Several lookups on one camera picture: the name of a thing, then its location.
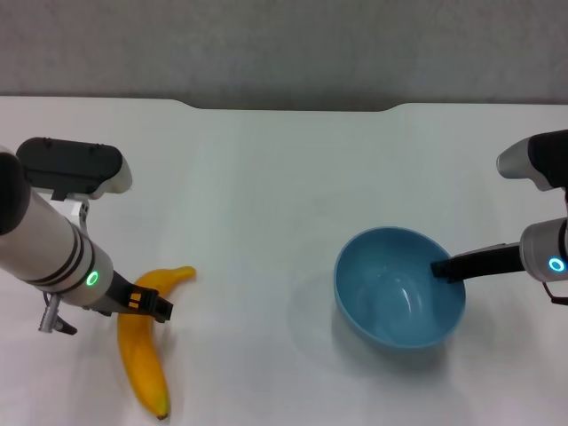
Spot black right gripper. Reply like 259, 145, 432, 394
430, 241, 525, 285

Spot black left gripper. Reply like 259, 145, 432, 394
94, 270, 175, 323

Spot yellow banana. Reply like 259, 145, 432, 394
116, 265, 197, 421

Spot blue plastic bowl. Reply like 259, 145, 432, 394
333, 226, 467, 354

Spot left arm metal cable connector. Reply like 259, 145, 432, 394
38, 290, 79, 336

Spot right wrist camera black silver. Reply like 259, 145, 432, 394
495, 129, 568, 192

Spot wrist camera black silver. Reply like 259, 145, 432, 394
495, 129, 568, 192
16, 137, 133, 201

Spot left wrist camera black silver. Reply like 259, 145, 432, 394
16, 137, 133, 201

